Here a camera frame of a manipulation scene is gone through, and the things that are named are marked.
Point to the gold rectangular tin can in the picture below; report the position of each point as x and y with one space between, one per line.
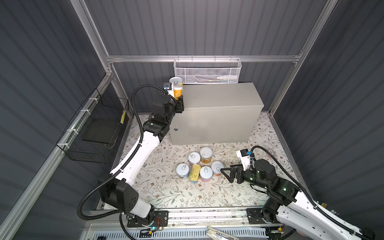
195 173

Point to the pink can pull-tab lid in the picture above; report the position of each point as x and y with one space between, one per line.
206 174

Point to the yellow can pull-tab lid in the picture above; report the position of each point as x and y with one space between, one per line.
176 83

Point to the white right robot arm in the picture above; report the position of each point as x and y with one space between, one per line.
289 205

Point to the black wire basket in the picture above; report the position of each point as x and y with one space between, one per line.
95 134

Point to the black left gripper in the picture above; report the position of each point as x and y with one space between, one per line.
174 104

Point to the yellow tag on basket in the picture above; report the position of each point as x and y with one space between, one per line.
123 117

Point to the orange can pull-tab lid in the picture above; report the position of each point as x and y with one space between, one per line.
216 168

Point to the pink can white lid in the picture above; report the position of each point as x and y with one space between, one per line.
194 158

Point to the white wire mesh basket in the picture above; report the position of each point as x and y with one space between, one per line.
208 70

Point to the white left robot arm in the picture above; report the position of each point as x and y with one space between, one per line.
119 191

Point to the orange green can plastic lid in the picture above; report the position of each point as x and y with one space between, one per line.
206 155

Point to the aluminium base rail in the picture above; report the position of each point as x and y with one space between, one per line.
227 223

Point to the blue can white lid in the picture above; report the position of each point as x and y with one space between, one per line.
183 171

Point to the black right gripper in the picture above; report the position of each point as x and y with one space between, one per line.
239 170

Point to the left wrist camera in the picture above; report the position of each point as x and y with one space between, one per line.
169 88

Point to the yellow orange can plastic lid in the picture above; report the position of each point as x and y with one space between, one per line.
178 91

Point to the grey metal cabinet box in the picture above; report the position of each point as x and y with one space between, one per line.
217 113

